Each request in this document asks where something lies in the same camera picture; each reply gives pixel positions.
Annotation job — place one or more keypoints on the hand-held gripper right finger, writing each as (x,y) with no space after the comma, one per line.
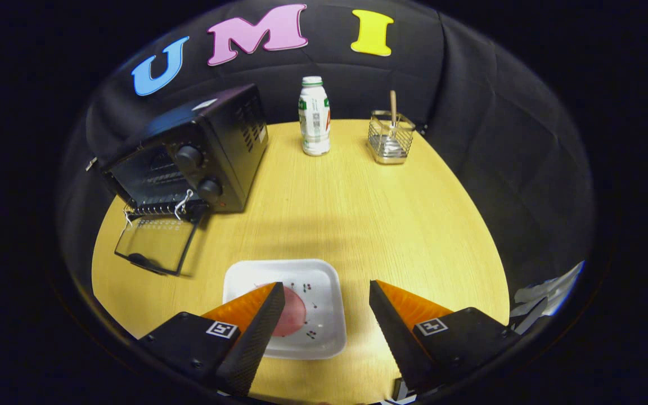
(394,334)

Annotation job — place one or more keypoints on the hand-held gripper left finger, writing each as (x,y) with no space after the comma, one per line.
(259,332)

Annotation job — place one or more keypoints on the pink round meat slice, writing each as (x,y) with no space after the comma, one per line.
(295,315)

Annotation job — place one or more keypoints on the white square plate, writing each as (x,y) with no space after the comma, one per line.
(324,281)

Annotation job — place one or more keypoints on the black toaster oven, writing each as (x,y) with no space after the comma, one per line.
(228,146)

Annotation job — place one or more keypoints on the white bottle with green label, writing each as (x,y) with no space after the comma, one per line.
(314,121)

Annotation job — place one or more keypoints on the wooden stick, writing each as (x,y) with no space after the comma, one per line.
(393,107)

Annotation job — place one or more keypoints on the silver metal clip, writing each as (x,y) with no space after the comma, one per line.
(91,163)

